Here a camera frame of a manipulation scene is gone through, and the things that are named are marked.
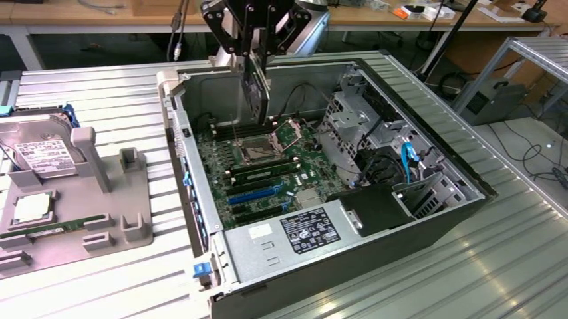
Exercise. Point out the green graphics card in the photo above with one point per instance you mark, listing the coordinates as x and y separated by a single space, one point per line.
257 89

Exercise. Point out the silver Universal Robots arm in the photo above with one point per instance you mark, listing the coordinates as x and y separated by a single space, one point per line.
310 33

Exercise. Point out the wooden desk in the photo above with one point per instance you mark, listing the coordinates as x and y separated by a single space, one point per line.
354 20

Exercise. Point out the orange and black box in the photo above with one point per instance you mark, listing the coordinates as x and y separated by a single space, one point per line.
405 12

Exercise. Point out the silver metal disk bay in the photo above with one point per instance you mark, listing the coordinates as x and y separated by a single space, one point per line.
346 119

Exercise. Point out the thin metal locking lever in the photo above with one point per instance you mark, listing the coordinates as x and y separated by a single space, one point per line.
234 129

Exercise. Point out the open metal socket cover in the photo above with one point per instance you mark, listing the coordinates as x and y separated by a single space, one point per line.
289 133

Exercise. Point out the small white box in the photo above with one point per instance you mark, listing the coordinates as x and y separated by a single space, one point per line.
438 12

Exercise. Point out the black tripod pole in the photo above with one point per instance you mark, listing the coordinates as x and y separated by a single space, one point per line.
448 36

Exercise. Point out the CPU socket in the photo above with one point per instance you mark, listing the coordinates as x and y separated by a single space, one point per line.
257 151

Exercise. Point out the green motherboard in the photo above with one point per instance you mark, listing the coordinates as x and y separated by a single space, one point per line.
310 169

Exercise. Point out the blue disk caddy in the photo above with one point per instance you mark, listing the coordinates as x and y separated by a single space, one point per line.
68 116

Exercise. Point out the installed black RAM stick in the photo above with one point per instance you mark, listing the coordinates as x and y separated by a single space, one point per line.
266 174

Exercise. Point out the white paper booklet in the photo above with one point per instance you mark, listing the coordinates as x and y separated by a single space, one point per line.
499 15

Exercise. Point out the blue card retainer bar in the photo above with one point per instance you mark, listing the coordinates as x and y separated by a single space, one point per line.
184 181

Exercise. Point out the long black expansion slot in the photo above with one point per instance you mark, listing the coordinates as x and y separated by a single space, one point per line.
262 210
255 188
266 217

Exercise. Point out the silver chipset heatsink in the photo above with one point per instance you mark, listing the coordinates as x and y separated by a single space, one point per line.
307 196

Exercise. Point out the grey box on floor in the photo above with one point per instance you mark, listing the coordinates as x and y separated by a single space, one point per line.
497 103

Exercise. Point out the blue expansion slot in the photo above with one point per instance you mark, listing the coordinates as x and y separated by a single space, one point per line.
255 197

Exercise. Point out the black desk device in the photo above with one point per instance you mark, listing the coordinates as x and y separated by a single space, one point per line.
535 13

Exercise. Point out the teal plastic clamp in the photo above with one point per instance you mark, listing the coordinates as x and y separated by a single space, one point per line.
4 111

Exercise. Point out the silver hard disk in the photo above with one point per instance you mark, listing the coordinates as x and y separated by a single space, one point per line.
41 156

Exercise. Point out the grey parts rack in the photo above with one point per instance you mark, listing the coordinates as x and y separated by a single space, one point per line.
71 206

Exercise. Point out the silver power supply unit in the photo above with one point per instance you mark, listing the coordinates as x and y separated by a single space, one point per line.
262 252

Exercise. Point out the silver CPU chip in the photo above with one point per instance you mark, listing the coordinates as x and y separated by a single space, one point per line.
31 207

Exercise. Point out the loose green RAM stick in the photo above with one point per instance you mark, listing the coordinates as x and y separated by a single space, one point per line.
62 226

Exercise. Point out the blue case latch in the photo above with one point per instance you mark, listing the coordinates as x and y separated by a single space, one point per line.
201 269

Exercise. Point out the open black PC case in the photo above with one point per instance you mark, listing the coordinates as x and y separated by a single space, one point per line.
400 266

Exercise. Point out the grey aluminium profile post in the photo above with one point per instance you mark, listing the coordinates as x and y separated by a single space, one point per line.
11 89

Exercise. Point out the aluminium frame stand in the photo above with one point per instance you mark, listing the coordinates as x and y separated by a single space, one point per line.
539 50

